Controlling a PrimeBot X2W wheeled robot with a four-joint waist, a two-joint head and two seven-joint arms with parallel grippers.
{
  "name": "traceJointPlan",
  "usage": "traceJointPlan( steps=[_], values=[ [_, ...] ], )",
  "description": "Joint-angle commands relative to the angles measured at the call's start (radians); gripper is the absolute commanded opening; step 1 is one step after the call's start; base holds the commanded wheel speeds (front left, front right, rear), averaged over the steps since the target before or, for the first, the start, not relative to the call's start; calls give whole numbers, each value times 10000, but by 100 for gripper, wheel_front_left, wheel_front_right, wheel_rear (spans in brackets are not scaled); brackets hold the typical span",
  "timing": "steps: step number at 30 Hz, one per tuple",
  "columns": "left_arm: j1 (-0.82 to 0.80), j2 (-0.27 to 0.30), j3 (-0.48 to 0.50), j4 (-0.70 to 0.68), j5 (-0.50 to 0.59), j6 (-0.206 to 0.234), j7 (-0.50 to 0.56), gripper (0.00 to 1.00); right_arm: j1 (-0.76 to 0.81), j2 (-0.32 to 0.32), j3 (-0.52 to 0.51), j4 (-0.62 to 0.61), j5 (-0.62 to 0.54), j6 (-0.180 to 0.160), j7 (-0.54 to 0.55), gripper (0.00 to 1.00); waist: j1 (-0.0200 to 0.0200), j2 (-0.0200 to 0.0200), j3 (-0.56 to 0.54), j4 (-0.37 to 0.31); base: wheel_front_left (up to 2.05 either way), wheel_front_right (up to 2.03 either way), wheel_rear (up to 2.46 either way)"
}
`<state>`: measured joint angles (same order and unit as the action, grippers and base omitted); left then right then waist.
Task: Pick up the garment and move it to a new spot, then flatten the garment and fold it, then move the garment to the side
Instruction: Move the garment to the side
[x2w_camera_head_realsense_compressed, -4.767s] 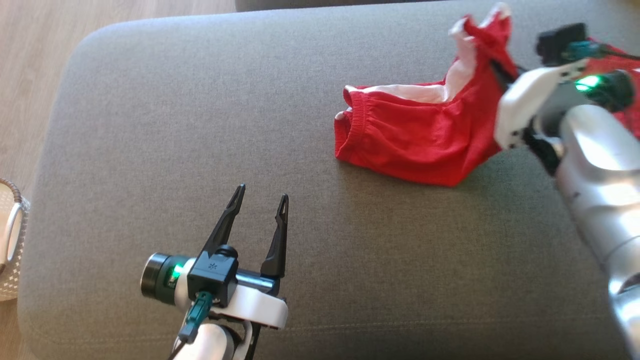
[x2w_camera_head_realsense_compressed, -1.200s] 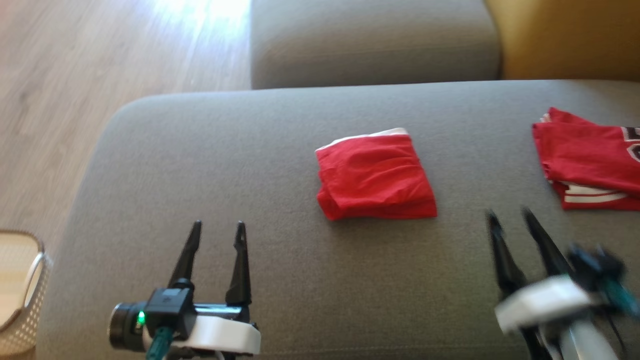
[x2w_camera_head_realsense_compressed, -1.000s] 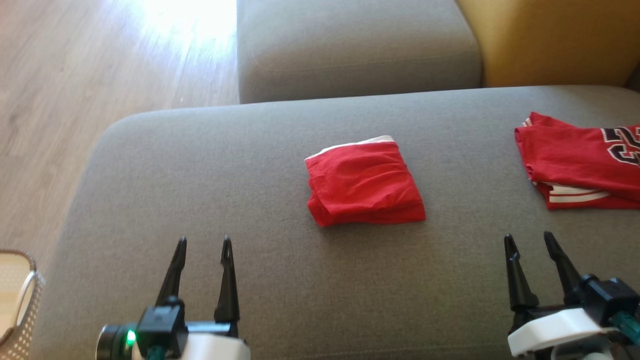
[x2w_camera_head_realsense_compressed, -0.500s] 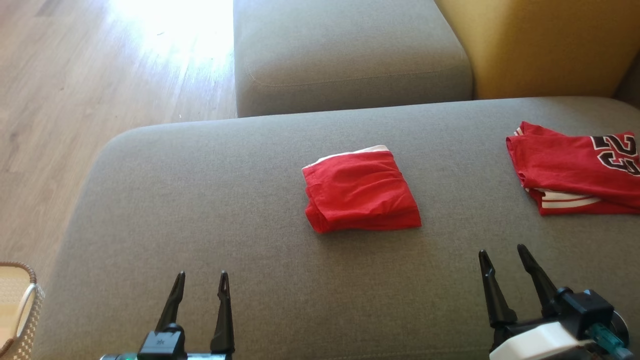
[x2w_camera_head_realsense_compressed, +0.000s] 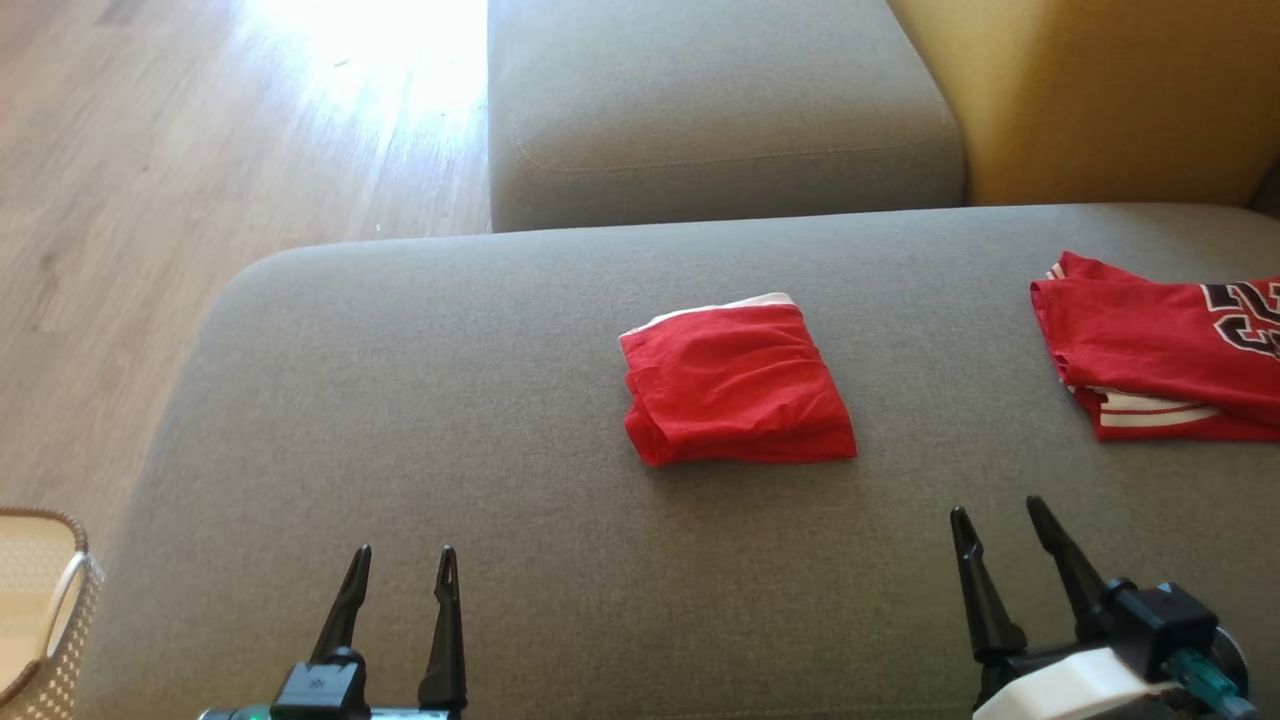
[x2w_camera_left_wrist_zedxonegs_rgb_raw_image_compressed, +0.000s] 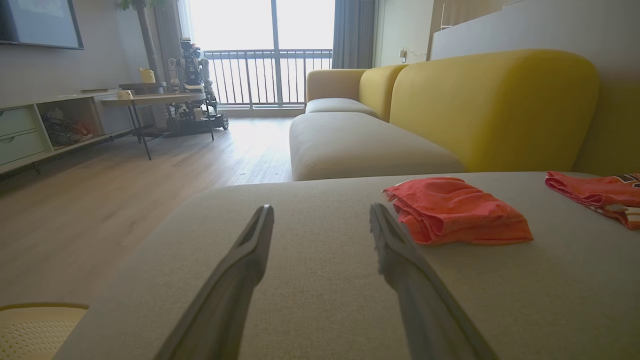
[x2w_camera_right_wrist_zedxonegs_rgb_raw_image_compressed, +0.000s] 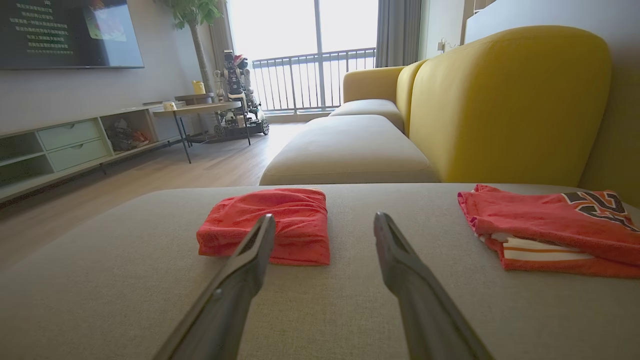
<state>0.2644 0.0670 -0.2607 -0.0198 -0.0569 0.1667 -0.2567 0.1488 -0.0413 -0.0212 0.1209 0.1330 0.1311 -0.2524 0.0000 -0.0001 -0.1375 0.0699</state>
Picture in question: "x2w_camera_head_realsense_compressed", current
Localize yellow sofa cushion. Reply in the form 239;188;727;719
887;0;1280;209

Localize red shorts with white trim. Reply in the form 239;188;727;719
617;291;860;469

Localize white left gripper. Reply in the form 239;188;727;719
200;544;469;720

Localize large grey sofa seat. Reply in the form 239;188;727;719
74;202;1280;720

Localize red basketball jersey number 23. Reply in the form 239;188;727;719
1029;249;1280;444

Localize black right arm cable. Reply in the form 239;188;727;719
1164;647;1258;720

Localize white woven laundry basket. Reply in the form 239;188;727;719
0;506;107;720

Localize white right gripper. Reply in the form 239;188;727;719
947;494;1252;720

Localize small grey sofa cushion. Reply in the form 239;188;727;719
486;0;967;235

